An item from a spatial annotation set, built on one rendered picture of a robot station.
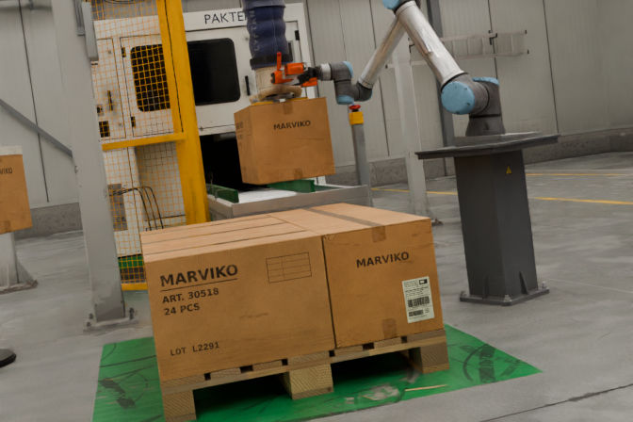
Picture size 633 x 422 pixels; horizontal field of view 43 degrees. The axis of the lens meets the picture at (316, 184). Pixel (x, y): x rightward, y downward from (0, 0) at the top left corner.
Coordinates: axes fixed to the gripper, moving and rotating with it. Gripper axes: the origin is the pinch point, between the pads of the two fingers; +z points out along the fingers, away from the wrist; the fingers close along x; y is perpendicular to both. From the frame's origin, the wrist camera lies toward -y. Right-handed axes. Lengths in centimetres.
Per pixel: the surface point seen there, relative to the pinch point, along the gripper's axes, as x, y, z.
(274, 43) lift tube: 19.1, 16.7, -1.3
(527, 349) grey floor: -121, -133, -51
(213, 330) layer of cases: -93, -138, 62
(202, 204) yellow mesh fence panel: -62, 63, 44
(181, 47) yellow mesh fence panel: 28, 63, 44
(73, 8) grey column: 54, 58, 99
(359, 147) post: -41, 43, -48
